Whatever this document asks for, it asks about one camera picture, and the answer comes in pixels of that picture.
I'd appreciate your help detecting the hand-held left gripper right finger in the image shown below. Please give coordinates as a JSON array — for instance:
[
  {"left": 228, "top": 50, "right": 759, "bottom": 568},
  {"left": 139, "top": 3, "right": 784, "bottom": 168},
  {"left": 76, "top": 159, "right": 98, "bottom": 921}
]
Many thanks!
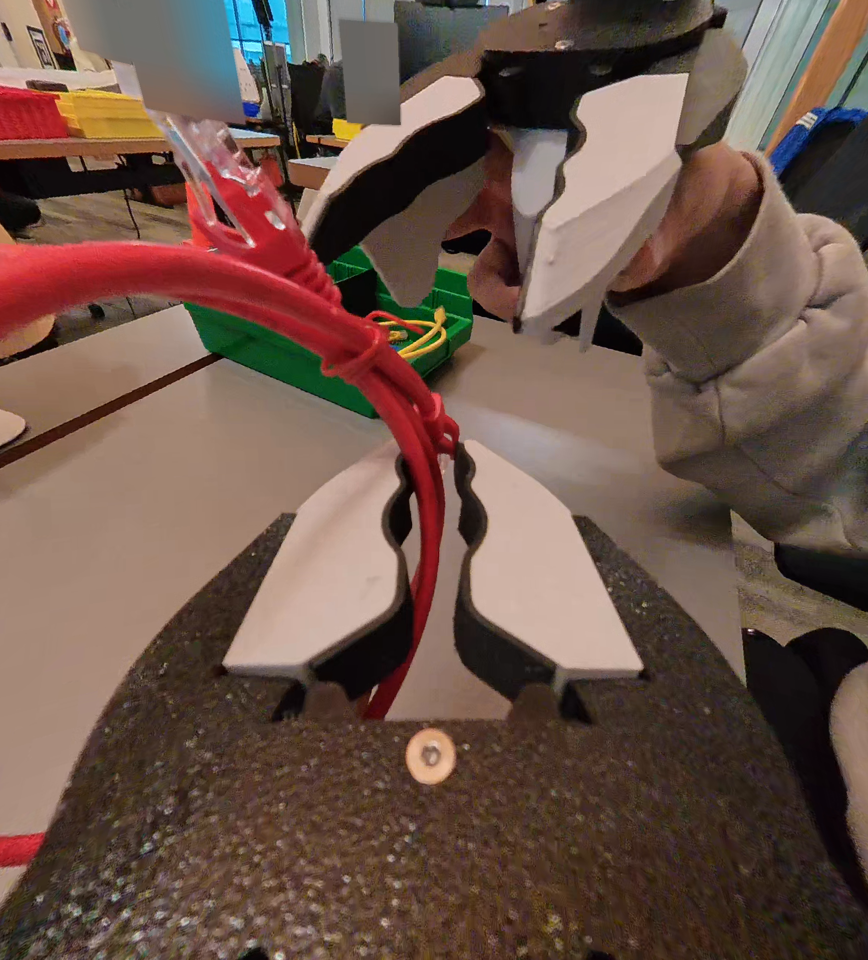
[{"left": 452, "top": 439, "right": 645, "bottom": 705}]

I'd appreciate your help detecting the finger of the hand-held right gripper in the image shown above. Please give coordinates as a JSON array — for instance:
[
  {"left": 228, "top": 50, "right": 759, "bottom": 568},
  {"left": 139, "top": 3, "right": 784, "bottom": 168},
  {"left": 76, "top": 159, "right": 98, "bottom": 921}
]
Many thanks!
[
  {"left": 512, "top": 72, "right": 691, "bottom": 354},
  {"left": 302, "top": 73, "right": 492, "bottom": 310}
]

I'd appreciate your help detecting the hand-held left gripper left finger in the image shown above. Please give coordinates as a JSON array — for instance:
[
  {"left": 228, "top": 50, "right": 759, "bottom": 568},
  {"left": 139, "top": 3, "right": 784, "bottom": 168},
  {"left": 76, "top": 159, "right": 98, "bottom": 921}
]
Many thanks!
[{"left": 222, "top": 441, "right": 416, "bottom": 699}]

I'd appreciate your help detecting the yellow ethernet cable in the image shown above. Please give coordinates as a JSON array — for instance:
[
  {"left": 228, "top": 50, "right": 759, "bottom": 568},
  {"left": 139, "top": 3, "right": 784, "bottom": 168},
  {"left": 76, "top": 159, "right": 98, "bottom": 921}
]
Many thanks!
[{"left": 372, "top": 306, "right": 450, "bottom": 357}]

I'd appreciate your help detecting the green plastic bin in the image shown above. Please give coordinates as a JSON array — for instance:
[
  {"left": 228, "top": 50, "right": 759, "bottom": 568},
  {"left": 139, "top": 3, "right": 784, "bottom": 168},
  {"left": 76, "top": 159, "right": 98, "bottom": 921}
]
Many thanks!
[{"left": 185, "top": 243, "right": 474, "bottom": 420}]

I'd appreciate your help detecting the red ethernet cable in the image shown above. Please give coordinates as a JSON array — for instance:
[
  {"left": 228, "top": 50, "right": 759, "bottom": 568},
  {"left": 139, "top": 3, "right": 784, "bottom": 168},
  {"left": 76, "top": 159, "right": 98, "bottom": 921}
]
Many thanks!
[{"left": 0, "top": 112, "right": 461, "bottom": 871}]

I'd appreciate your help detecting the person's right forearm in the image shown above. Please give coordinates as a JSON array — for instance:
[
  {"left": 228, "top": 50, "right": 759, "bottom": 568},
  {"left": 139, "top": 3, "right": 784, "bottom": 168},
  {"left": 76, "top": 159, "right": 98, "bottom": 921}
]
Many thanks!
[{"left": 605, "top": 150, "right": 868, "bottom": 564}]

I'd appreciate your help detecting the person's right hand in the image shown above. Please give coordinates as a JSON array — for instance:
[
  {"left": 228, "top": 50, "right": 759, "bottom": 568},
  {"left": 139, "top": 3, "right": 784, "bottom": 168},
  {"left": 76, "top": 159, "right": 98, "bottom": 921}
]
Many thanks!
[{"left": 452, "top": 138, "right": 766, "bottom": 324}]

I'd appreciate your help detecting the orange traffic cone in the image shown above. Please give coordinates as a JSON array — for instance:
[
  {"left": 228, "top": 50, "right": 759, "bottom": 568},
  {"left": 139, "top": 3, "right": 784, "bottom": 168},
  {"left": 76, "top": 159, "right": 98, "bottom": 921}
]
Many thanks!
[{"left": 185, "top": 180, "right": 219, "bottom": 249}]

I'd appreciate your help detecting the dark cloth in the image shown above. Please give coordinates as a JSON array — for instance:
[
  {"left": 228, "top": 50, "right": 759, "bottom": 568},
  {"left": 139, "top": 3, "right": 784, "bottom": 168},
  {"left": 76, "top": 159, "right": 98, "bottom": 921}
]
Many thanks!
[{"left": 741, "top": 628, "right": 868, "bottom": 912}]

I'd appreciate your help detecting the small yellow storage crate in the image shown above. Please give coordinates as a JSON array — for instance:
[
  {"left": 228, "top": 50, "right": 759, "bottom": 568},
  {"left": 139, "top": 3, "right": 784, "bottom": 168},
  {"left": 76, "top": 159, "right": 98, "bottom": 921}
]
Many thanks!
[{"left": 55, "top": 90, "right": 165, "bottom": 140}]

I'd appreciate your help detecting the black chair armrest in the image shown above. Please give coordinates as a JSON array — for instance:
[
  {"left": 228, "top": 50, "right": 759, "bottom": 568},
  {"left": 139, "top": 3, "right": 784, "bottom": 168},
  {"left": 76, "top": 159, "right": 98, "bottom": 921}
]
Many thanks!
[{"left": 773, "top": 541, "right": 868, "bottom": 633}]

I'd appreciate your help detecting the red plastic bin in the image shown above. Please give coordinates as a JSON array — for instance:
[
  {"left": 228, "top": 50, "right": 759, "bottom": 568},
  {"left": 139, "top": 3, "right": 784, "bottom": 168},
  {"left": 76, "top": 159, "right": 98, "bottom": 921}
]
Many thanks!
[{"left": 0, "top": 81, "right": 69, "bottom": 140}]

